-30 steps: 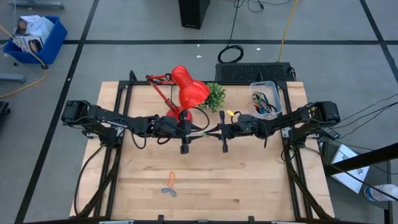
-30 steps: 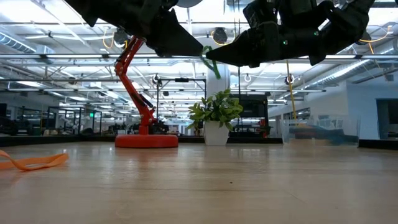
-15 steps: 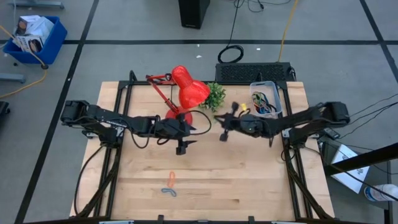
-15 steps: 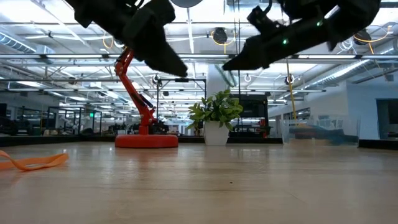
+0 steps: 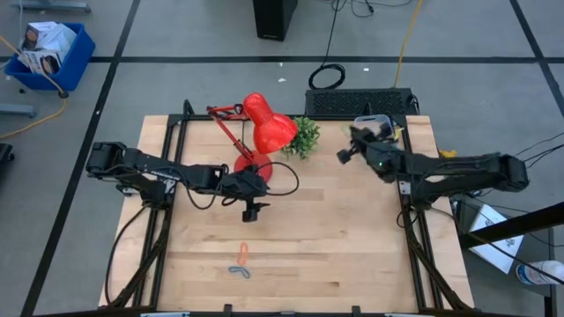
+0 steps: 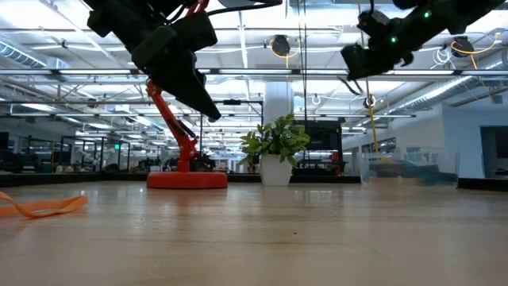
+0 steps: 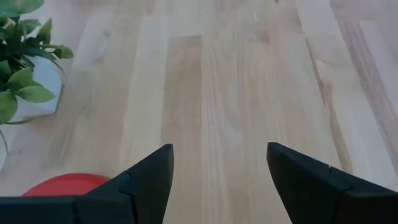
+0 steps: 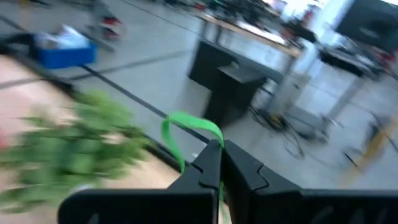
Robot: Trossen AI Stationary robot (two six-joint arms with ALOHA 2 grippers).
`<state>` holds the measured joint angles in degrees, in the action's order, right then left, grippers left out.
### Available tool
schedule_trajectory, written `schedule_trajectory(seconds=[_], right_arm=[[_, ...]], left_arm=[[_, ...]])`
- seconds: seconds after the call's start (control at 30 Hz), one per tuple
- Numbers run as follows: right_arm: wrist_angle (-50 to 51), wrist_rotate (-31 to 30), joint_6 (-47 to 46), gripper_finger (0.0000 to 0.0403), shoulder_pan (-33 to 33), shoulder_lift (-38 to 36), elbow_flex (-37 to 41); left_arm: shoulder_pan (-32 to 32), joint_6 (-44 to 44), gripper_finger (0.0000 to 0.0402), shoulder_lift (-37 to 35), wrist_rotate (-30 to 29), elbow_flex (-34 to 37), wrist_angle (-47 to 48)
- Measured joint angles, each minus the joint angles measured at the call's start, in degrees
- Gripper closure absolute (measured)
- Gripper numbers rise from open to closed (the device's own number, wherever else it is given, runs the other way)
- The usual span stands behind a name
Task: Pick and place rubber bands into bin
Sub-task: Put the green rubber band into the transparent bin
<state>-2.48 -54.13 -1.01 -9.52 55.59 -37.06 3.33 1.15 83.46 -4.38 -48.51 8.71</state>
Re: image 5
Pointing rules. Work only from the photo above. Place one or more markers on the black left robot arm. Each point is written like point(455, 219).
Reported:
point(145, 165)

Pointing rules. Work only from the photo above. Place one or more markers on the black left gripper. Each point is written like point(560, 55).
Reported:
point(242, 185)

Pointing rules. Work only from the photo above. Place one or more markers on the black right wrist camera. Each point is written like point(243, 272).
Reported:
point(344, 156)

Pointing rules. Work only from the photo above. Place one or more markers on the white printed box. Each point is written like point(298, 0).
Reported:
point(48, 39)
point(42, 62)
point(495, 240)

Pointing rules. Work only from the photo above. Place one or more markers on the white plastic bottle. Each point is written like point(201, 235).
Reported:
point(539, 272)

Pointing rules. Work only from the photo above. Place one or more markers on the grey metal table foot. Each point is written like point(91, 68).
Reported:
point(50, 6)
point(17, 110)

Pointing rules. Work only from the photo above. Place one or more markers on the red desk lamp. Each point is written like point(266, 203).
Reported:
point(269, 127)

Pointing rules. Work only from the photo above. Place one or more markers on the blue rubber band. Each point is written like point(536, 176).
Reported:
point(230, 269)

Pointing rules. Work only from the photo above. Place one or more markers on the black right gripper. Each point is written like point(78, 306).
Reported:
point(381, 154)

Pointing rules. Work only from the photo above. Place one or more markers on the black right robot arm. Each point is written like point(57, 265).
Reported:
point(462, 165)

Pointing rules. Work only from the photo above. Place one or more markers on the green plant in white pot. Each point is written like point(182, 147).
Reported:
point(302, 138)

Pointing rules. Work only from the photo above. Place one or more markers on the black diagonal beam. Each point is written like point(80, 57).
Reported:
point(511, 226)

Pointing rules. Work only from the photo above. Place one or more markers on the black metal table frame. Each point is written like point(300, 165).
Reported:
point(335, 117)

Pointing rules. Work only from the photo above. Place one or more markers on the blue wheeled floor bin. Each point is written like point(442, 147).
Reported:
point(75, 66)

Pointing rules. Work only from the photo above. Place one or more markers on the black computer tower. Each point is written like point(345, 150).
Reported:
point(274, 19)

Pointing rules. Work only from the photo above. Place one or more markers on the black equipment base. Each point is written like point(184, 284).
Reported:
point(4, 154)

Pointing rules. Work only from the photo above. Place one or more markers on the dark grey side table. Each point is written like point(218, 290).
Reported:
point(535, 246)

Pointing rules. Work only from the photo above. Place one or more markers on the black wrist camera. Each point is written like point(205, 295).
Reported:
point(344, 156)
point(250, 216)

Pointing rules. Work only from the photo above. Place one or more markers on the clear plastic bin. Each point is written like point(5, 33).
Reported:
point(374, 119)

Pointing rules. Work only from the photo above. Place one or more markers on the orange rubber band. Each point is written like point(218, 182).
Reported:
point(239, 260)

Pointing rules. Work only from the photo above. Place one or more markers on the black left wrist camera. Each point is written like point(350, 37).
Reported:
point(250, 216)

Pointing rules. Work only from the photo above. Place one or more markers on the yellow label tag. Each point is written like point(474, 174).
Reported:
point(398, 132)
point(448, 153)

